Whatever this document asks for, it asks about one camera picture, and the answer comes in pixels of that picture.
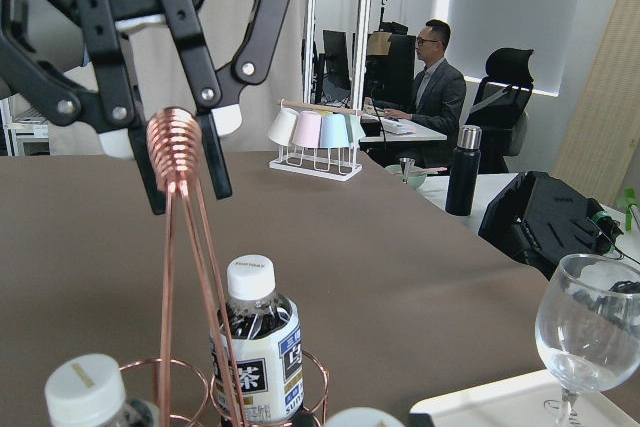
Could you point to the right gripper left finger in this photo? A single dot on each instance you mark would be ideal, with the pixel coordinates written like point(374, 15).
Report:
point(114, 109)

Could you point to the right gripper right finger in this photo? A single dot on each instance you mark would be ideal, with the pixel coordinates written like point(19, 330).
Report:
point(186, 32)

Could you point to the tea bottle white cap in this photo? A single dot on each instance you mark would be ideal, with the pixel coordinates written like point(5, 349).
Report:
point(266, 338)

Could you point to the white cup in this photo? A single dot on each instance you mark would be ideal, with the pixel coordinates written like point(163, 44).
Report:
point(283, 127)

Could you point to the pink cup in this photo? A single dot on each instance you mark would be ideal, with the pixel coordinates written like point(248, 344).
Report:
point(307, 130)

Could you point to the blue cup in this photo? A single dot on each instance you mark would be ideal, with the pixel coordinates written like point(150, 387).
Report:
point(333, 133)

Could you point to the green cup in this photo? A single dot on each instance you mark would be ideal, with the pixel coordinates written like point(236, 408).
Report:
point(354, 129)

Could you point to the seated man in suit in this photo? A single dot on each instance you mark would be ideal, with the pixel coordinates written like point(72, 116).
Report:
point(438, 94)

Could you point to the green bowl with spoon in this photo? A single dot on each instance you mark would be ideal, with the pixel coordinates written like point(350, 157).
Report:
point(416, 177)

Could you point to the black thermos bottle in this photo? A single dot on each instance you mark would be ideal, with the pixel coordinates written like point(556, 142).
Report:
point(464, 170)

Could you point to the black office chair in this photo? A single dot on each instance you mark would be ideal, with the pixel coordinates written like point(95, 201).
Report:
point(499, 107)

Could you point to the clear wine glass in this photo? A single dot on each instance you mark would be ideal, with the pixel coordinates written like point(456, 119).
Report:
point(587, 326)

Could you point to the white rabbit serving tray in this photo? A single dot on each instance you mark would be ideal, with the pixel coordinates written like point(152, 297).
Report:
point(530, 399)

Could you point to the white wire cup rack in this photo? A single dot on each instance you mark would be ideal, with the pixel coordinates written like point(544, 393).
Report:
point(338, 164)

